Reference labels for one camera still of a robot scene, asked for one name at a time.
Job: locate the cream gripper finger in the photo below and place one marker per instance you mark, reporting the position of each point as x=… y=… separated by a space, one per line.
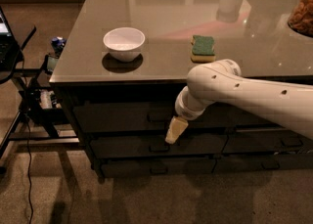
x=176 y=127

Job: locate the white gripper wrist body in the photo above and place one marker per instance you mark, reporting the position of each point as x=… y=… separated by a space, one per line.
x=186 y=112

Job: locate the drawer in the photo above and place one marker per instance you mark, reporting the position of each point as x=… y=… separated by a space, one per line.
x=267 y=141
x=150 y=116
x=155 y=145
x=159 y=166
x=263 y=163

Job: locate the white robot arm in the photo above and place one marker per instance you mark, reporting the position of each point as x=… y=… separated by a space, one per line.
x=286 y=104

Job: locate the dark drawer cabinet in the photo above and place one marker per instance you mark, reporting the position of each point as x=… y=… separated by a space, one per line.
x=253 y=33

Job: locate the green yellow sponge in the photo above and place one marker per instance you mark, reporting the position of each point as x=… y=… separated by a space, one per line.
x=202 y=49

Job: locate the white bowl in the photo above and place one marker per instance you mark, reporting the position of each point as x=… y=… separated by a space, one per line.
x=124 y=43

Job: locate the black side table stand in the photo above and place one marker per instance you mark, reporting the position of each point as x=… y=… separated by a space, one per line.
x=53 y=121

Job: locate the glass jar of snacks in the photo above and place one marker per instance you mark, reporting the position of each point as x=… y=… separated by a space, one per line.
x=301 y=18

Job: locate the blue capped bottle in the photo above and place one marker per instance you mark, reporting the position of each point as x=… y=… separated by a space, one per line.
x=58 y=44

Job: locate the laptop computer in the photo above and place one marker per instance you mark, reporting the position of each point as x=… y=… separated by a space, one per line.
x=9 y=47

